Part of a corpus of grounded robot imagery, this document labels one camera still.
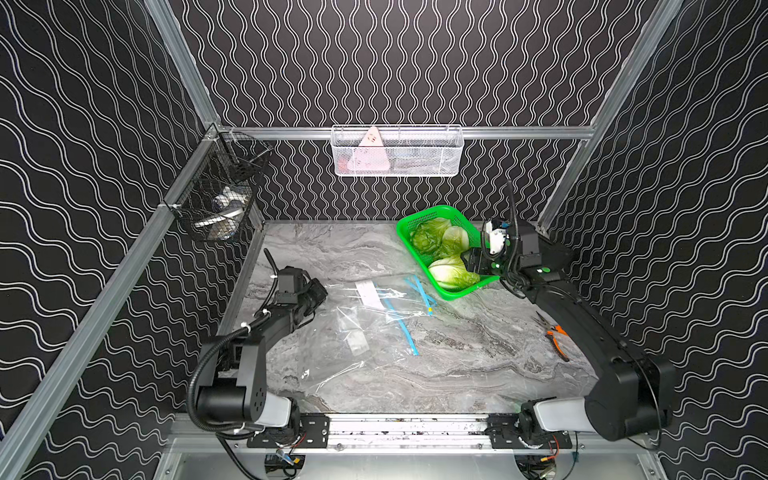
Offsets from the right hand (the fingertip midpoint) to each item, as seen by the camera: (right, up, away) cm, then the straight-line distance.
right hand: (474, 253), depth 85 cm
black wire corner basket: (-74, +16, -1) cm, 75 cm away
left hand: (-44, -9, +7) cm, 45 cm away
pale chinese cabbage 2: (-4, -6, +10) cm, 13 cm away
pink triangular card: (-30, +29, +4) cm, 42 cm away
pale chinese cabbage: (-1, +4, +18) cm, 19 cm away
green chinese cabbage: (-11, +5, +19) cm, 22 cm away
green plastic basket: (-18, +9, +25) cm, 32 cm away
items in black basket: (-71, +13, +1) cm, 72 cm away
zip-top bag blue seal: (-43, -32, +1) cm, 53 cm away
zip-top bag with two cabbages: (-27, -20, +7) cm, 34 cm away
